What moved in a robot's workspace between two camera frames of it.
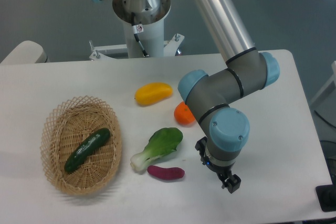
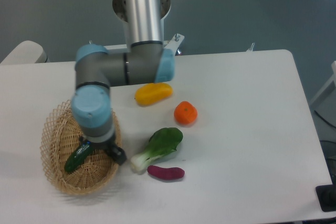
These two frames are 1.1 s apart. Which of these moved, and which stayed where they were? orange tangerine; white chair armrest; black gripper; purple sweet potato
Moved: black gripper
Stayed: orange tangerine; purple sweet potato; white chair armrest
